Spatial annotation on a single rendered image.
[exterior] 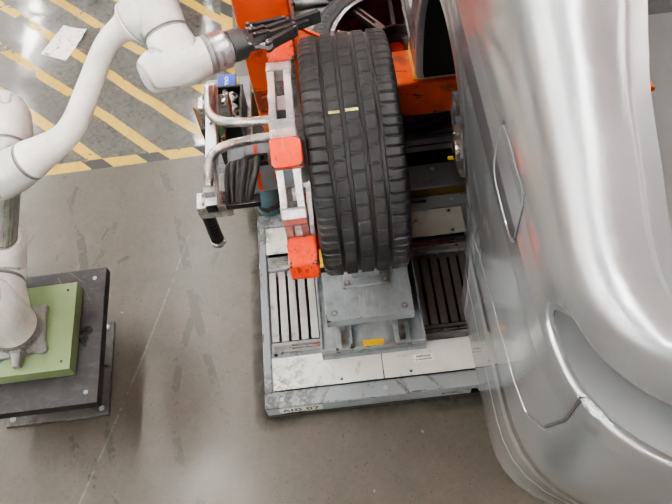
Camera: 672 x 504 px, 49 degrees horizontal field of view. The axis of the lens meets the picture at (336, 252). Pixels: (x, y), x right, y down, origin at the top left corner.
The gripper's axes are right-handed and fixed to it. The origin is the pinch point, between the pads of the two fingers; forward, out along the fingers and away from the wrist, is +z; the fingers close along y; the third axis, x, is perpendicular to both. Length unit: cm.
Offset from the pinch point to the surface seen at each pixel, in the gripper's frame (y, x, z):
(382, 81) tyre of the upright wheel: 17.9, -11.6, 9.6
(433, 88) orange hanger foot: -24, -52, 53
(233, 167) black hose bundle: 7.2, -27.0, -27.9
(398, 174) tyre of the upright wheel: 33.3, -26.9, 3.7
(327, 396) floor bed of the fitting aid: 15, -127, -17
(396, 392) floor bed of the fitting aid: 26, -127, 4
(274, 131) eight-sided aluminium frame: 10.7, -18.9, -16.9
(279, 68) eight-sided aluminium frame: -6.1, -13.6, -6.5
